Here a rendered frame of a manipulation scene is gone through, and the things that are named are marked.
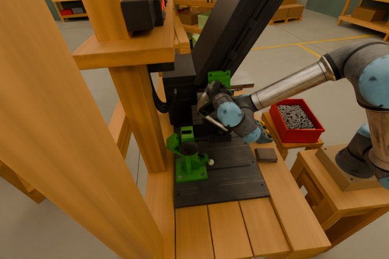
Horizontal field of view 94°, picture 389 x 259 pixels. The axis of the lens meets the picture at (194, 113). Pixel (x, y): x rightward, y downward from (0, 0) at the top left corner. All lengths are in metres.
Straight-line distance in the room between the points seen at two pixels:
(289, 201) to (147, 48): 0.81
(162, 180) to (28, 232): 1.57
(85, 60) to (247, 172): 0.80
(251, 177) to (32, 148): 0.84
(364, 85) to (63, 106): 0.62
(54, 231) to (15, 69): 2.02
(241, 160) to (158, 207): 0.46
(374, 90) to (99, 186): 0.62
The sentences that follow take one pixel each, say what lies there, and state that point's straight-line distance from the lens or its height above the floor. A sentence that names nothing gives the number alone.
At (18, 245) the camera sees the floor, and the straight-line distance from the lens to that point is 2.31.
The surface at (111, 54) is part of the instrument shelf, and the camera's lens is 0.50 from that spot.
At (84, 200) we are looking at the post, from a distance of 0.37.
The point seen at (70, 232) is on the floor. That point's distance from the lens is 2.11.
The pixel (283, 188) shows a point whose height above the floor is 0.90.
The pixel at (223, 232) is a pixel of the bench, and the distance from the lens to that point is 0.86.
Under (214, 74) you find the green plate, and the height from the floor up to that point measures 1.26.
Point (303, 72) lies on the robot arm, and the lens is 0.73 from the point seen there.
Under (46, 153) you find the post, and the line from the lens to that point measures 0.28.
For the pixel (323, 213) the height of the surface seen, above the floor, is 0.73.
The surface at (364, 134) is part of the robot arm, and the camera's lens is 1.00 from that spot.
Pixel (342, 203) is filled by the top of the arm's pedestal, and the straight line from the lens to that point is 1.10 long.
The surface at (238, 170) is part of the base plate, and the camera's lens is 0.96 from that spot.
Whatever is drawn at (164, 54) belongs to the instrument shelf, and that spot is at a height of 1.52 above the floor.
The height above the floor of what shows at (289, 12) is 0.30.
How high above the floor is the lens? 1.70
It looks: 40 degrees down
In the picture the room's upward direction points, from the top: 4 degrees counter-clockwise
